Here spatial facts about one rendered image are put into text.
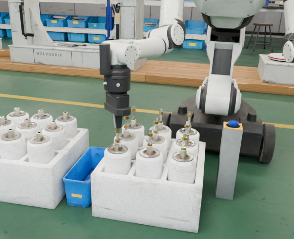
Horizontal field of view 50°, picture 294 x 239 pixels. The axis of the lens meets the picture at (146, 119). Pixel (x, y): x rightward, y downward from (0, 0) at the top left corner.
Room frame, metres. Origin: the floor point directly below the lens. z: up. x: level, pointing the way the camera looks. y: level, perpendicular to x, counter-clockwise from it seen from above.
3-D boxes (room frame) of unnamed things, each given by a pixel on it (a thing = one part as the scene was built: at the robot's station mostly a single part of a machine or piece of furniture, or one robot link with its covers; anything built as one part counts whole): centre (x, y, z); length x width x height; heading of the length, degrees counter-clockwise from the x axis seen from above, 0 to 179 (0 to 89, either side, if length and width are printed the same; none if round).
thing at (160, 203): (1.11, -0.04, 0.09); 0.39 x 0.39 x 0.18; 79
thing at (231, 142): (1.13, -0.34, 0.16); 0.07 x 0.07 x 0.31; 79
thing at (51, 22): (6.52, 1.79, 0.36); 0.50 x 0.38 x 0.21; 167
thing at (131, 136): (1.14, 0.08, 0.25); 0.08 x 0.08 x 0.01
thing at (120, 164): (1.02, 0.10, 0.16); 0.10 x 0.10 x 0.18
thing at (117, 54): (1.01, 0.10, 0.57); 0.11 x 0.11 x 0.11; 49
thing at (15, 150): (1.10, 0.52, 0.16); 0.10 x 0.10 x 0.18
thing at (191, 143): (1.09, -0.15, 0.25); 0.08 x 0.08 x 0.01
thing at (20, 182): (1.22, 0.50, 0.09); 0.39 x 0.39 x 0.18; 80
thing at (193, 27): (5.92, -0.83, 0.36); 0.50 x 0.38 x 0.21; 167
